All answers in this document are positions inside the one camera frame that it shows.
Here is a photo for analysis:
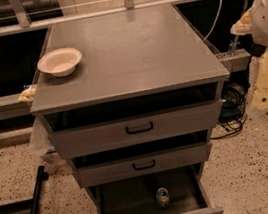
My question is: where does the silver 7up soda can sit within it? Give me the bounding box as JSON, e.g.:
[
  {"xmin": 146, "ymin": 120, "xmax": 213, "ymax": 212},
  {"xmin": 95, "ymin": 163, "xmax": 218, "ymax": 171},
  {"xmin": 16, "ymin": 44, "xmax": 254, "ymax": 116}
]
[{"xmin": 155, "ymin": 187, "xmax": 170, "ymax": 209}]

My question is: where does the grey top drawer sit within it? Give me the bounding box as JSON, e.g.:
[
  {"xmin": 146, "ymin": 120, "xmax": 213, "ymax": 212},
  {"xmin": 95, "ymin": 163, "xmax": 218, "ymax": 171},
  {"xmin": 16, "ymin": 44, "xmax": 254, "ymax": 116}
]
[{"xmin": 42, "ymin": 82, "xmax": 231, "ymax": 163}]

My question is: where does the grey drawer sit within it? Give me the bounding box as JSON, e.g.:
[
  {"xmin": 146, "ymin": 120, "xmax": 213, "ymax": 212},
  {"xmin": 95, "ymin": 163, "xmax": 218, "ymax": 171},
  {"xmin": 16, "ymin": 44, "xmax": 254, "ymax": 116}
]
[
  {"xmin": 72, "ymin": 131, "xmax": 212, "ymax": 188},
  {"xmin": 42, "ymin": 82, "xmax": 231, "ymax": 163},
  {"xmin": 95, "ymin": 166, "xmax": 223, "ymax": 214}
]

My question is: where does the grey drawer cabinet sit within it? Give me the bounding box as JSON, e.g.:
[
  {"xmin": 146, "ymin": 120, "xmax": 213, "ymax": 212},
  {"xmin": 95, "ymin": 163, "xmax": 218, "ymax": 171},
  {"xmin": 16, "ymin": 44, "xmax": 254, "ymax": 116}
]
[{"xmin": 16, "ymin": 0, "xmax": 253, "ymax": 214}]

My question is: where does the grey bottom drawer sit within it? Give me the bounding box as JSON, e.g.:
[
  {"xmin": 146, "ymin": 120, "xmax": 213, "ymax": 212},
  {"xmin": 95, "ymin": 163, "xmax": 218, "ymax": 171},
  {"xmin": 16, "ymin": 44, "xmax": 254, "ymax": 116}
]
[{"xmin": 95, "ymin": 166, "xmax": 223, "ymax": 214}]

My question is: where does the grey middle drawer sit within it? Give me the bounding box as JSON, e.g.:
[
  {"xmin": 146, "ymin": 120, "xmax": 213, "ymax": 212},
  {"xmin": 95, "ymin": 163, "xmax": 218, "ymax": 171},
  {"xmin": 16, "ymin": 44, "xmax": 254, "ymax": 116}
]
[{"xmin": 72, "ymin": 131, "xmax": 212, "ymax": 188}]

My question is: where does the white paper bowl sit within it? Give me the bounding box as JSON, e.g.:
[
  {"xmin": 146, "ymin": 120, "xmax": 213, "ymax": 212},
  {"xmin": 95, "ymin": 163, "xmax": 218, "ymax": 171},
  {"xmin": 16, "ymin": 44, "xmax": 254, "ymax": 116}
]
[{"xmin": 37, "ymin": 47, "xmax": 82, "ymax": 78}]

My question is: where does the clear plastic bag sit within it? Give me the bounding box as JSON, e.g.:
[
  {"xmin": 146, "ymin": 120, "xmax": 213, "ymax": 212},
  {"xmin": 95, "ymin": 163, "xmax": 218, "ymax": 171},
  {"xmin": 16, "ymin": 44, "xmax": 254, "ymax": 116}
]
[{"xmin": 29, "ymin": 117, "xmax": 54, "ymax": 164}]

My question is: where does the yellow crumpled wrapper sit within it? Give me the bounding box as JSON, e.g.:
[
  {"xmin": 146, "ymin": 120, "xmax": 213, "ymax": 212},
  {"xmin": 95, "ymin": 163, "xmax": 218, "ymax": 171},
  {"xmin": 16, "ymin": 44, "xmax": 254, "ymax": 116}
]
[{"xmin": 18, "ymin": 84, "xmax": 37, "ymax": 103}]

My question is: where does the black floor bar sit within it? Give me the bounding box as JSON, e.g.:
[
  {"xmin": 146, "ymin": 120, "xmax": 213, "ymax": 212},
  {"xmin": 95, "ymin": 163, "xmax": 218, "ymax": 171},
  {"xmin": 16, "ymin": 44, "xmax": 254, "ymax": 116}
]
[{"xmin": 29, "ymin": 165, "xmax": 49, "ymax": 214}]

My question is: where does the black cable bundle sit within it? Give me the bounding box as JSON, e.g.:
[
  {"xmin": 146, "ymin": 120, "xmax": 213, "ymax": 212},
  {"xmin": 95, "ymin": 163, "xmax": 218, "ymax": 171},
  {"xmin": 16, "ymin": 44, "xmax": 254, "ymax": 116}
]
[{"xmin": 202, "ymin": 80, "xmax": 254, "ymax": 141}]

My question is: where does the white power cable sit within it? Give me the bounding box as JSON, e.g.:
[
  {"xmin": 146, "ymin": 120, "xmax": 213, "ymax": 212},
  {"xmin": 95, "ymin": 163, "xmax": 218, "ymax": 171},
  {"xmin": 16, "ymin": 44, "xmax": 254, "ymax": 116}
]
[{"xmin": 195, "ymin": 0, "xmax": 230, "ymax": 43}]

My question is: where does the grey metal frame rail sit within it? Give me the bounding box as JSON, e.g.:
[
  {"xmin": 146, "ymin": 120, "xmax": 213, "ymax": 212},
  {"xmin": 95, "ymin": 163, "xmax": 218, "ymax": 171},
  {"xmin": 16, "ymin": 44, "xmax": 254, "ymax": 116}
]
[{"xmin": 0, "ymin": 48, "xmax": 251, "ymax": 120}]

